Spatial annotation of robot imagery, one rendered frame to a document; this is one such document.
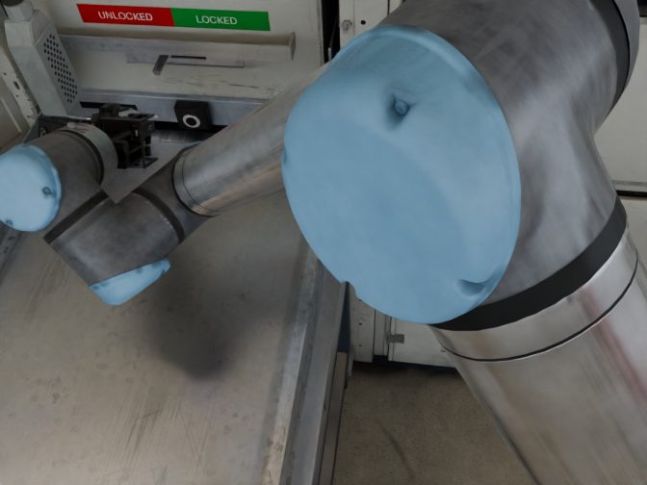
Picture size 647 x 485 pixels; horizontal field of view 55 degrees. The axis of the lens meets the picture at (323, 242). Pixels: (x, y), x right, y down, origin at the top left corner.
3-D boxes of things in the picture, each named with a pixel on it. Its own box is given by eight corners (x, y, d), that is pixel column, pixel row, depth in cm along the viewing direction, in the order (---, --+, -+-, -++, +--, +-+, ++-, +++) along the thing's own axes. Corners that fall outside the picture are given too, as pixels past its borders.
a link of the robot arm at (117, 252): (194, 248, 78) (125, 170, 75) (124, 313, 72) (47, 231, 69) (171, 259, 86) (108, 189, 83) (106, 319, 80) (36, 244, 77)
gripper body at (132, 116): (160, 160, 97) (126, 184, 86) (106, 156, 98) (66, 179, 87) (156, 110, 94) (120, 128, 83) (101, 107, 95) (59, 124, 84)
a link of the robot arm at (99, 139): (42, 194, 83) (32, 121, 79) (62, 183, 87) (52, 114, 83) (107, 199, 82) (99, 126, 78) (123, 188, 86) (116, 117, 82)
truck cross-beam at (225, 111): (340, 133, 116) (339, 108, 111) (64, 114, 122) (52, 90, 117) (343, 114, 119) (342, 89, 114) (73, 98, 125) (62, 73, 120)
